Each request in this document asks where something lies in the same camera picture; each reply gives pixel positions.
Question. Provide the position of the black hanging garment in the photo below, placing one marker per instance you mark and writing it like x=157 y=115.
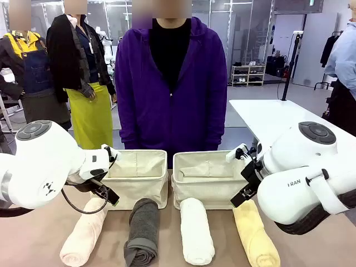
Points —
x=329 y=50

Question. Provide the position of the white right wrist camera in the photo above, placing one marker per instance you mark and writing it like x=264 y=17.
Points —
x=232 y=155

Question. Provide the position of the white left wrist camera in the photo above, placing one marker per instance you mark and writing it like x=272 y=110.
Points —
x=116 y=156

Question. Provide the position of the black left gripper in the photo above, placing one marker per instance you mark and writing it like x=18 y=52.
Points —
x=96 y=186

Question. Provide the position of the cream fabric storage basket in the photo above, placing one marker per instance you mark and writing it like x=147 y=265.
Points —
x=139 y=189
x=205 y=192

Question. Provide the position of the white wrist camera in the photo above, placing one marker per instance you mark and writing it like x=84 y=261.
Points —
x=232 y=155
x=116 y=156

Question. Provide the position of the black tripod pole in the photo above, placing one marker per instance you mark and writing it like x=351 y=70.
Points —
x=291 y=69

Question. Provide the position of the white towel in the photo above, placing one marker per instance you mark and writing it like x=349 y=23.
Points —
x=196 y=231

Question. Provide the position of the figure in yellow-green apron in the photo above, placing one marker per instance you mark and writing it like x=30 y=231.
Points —
x=89 y=116

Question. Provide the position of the pink towel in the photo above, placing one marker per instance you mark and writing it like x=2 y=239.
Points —
x=80 y=239

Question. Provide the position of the figure in denim apron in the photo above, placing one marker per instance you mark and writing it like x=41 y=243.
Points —
x=36 y=72

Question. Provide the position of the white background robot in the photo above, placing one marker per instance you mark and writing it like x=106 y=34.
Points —
x=103 y=34

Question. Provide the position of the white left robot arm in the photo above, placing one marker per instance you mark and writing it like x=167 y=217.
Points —
x=41 y=155

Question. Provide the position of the yellow towel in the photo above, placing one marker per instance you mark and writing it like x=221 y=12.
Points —
x=256 y=239

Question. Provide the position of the gray towel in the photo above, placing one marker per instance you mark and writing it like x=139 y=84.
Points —
x=143 y=222

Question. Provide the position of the black bags on floor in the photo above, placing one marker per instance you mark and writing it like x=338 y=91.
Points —
x=274 y=66

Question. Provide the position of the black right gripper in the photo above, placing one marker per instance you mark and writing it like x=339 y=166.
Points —
x=251 y=173

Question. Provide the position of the person in purple hoodie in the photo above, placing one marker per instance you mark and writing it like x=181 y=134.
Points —
x=144 y=97

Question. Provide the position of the wooden shoe rack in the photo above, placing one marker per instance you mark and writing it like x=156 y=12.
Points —
x=247 y=73

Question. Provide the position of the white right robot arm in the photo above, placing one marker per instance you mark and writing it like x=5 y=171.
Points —
x=303 y=155

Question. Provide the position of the white table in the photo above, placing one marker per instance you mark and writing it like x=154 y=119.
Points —
x=267 y=116

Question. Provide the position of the person in light blue shirt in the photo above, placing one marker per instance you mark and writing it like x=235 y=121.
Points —
x=345 y=55

